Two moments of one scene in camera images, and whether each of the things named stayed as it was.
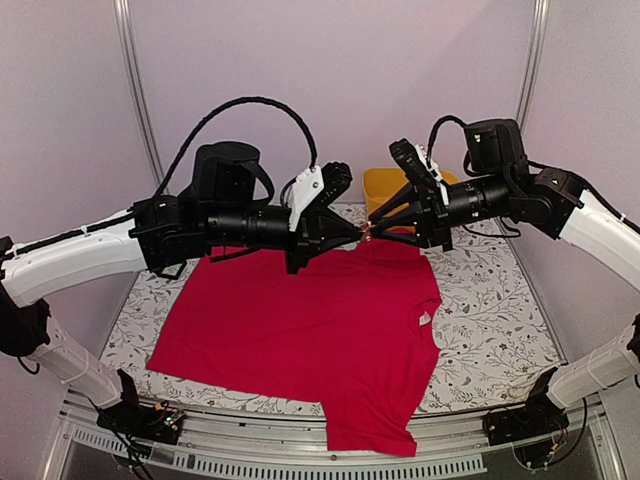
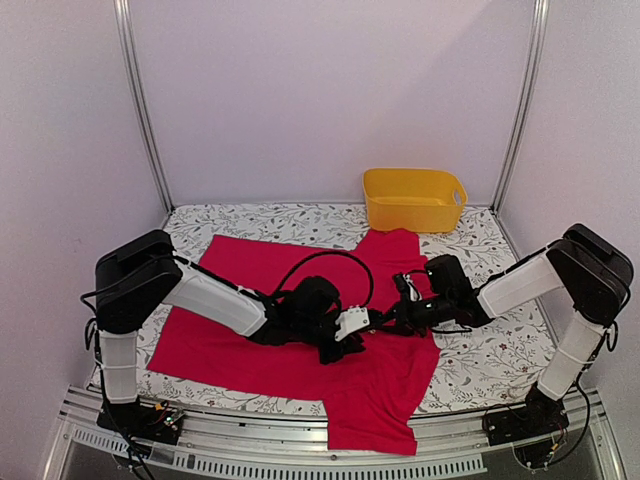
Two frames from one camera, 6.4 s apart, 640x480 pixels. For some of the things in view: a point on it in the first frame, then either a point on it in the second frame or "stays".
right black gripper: (428, 216) -> (403, 319)
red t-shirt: (351, 331) stays
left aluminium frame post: (128, 48) stays
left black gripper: (321, 231) -> (349, 346)
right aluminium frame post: (533, 62) stays
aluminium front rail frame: (282, 445) stays
